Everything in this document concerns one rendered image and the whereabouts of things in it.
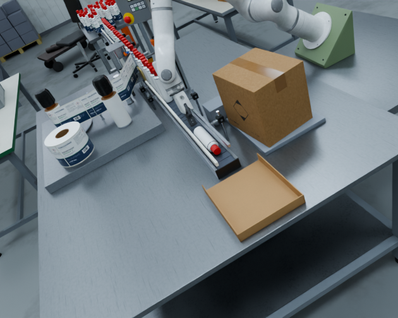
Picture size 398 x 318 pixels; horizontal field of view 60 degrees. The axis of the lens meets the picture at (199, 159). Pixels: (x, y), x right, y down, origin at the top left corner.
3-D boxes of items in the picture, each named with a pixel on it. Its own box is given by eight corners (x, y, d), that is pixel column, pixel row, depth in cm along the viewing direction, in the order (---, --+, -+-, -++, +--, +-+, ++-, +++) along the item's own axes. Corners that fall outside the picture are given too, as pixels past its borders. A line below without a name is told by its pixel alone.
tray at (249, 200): (205, 192, 138) (201, 185, 135) (259, 159, 141) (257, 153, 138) (240, 241, 114) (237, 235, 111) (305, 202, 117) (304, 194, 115)
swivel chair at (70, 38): (110, 52, 609) (76, -11, 544) (113, 64, 553) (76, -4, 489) (74, 69, 606) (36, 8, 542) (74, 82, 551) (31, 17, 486)
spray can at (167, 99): (163, 101, 198) (148, 70, 185) (171, 97, 198) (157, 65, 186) (167, 104, 193) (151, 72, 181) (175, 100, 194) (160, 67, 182)
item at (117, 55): (122, 82, 240) (104, 48, 225) (139, 73, 242) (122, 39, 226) (127, 88, 229) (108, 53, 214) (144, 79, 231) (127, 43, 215)
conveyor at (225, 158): (130, 67, 270) (127, 62, 268) (139, 62, 271) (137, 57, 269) (220, 176, 140) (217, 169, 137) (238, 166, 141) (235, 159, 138)
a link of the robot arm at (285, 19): (286, 9, 177) (247, -8, 166) (311, 4, 161) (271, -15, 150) (279, 33, 179) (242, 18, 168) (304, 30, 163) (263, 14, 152)
